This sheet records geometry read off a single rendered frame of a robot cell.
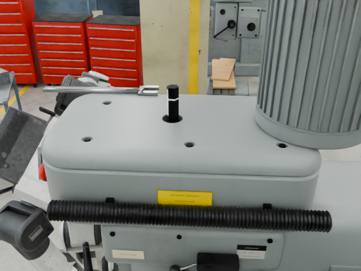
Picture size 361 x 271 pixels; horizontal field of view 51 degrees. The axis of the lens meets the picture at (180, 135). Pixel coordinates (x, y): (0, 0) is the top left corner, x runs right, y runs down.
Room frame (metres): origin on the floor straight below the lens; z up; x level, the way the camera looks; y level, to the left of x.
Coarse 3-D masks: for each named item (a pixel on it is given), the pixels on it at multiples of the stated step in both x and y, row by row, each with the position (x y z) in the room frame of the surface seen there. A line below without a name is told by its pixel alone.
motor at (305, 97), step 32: (288, 0) 0.56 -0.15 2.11; (320, 0) 0.53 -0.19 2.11; (352, 0) 0.51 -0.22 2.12; (288, 32) 0.55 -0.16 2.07; (320, 32) 0.52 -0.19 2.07; (352, 32) 0.51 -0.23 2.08; (288, 64) 0.55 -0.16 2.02; (320, 64) 0.52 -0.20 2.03; (352, 64) 0.51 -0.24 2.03; (288, 96) 0.54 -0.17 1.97; (320, 96) 0.52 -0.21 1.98; (352, 96) 0.52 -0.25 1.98; (288, 128) 0.53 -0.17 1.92; (320, 128) 0.52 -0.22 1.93; (352, 128) 0.51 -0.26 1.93
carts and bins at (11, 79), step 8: (0, 72) 3.45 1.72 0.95; (8, 72) 3.48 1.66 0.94; (0, 80) 3.41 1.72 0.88; (8, 80) 3.47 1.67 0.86; (0, 88) 3.34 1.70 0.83; (8, 88) 3.34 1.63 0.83; (16, 88) 3.75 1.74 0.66; (0, 96) 3.15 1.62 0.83; (8, 96) 3.15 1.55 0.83; (16, 96) 3.75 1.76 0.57; (0, 104) 3.00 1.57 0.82; (0, 120) 3.69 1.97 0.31
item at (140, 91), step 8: (48, 88) 0.75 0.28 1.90; (56, 88) 0.75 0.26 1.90; (64, 88) 0.75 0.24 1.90; (72, 88) 0.75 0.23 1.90; (80, 88) 0.75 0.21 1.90; (88, 88) 0.75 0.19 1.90; (96, 88) 0.75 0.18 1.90; (104, 88) 0.75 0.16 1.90; (112, 88) 0.74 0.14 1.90; (120, 88) 0.75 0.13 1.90; (128, 88) 0.75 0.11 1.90; (136, 88) 0.75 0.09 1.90; (144, 88) 0.75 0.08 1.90; (152, 88) 0.75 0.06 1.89
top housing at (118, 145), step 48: (96, 96) 0.72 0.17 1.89; (144, 96) 0.72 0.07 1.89; (192, 96) 0.72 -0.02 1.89; (240, 96) 0.72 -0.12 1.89; (48, 144) 0.53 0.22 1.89; (96, 144) 0.53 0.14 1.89; (144, 144) 0.53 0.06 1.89; (192, 144) 0.53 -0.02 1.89; (240, 144) 0.53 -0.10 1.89; (288, 144) 0.53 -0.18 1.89; (96, 192) 0.50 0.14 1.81; (144, 192) 0.50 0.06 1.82; (192, 192) 0.49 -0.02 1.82; (240, 192) 0.49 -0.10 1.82; (288, 192) 0.48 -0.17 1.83
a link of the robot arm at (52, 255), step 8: (48, 248) 0.85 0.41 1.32; (56, 248) 0.89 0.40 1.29; (40, 256) 0.83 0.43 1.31; (48, 256) 0.84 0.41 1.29; (56, 256) 0.86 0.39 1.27; (64, 256) 0.90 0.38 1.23; (72, 256) 0.92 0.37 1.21; (32, 264) 0.83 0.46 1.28; (40, 264) 0.83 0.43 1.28; (48, 264) 0.84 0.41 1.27; (56, 264) 0.85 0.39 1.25; (64, 264) 0.88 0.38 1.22; (72, 264) 0.90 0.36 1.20; (80, 264) 0.90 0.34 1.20
